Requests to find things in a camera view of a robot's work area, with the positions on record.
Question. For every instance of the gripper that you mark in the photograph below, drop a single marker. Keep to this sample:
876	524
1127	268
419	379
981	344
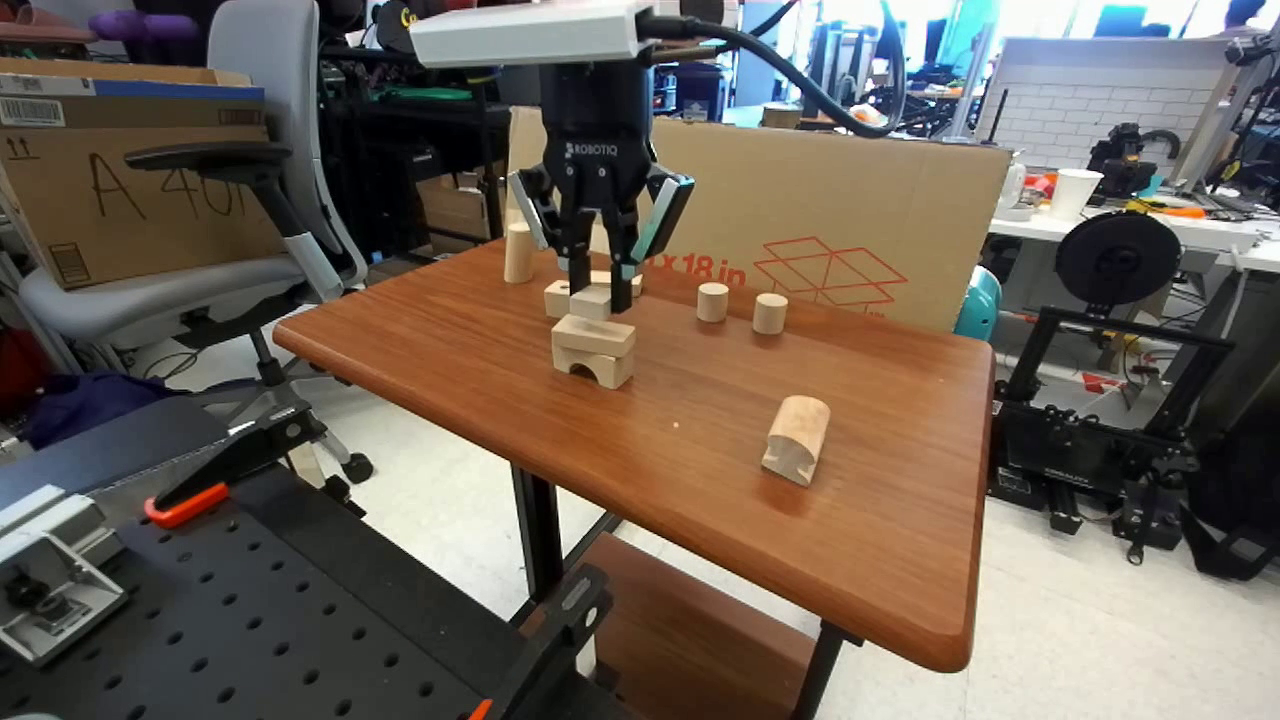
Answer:
598	120

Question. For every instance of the small wooden cube block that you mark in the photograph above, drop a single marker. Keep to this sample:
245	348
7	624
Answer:
556	299
591	303

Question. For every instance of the tall wooden cylinder block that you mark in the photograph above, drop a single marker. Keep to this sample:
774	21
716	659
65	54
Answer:
518	255

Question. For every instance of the flat wooden block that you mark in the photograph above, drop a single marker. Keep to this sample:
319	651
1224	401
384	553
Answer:
592	336

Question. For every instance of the short wooden cylinder block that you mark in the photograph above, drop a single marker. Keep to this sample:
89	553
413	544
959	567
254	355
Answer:
770	314
712	303

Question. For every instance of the wooden arch block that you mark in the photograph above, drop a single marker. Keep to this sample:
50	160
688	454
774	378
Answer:
595	370

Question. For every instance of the large flat cardboard box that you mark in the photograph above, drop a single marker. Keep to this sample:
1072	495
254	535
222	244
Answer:
820	210

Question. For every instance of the half-round wooden block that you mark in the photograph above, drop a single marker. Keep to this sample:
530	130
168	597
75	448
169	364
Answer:
797	438

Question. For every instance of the teal chair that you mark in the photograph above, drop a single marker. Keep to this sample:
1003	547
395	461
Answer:
982	300

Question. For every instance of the grey office chair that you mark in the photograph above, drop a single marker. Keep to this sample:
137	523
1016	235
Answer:
260	60

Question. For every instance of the black and orange clamp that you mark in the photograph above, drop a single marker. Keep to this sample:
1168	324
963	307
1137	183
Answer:
235	462
555	630

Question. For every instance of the white paper cup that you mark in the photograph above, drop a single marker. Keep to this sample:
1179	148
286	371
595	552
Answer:
1074	195

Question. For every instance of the white brick pattern panel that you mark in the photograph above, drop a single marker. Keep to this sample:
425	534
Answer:
1090	100

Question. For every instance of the cardboard box with handwriting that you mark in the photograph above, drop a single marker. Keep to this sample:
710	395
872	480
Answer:
110	190

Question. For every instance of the black 3d printer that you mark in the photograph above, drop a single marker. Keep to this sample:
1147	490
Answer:
1110	400

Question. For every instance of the orange tool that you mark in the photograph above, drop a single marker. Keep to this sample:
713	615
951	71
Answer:
1172	211

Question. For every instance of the dark blue bag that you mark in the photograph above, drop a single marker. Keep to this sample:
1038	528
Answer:
85	405

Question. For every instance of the white desk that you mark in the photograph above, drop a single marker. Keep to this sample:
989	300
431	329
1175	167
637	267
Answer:
1215	238

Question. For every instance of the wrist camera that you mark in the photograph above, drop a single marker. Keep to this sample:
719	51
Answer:
530	32

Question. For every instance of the silver metal bracket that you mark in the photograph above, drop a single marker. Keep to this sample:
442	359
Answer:
50	580

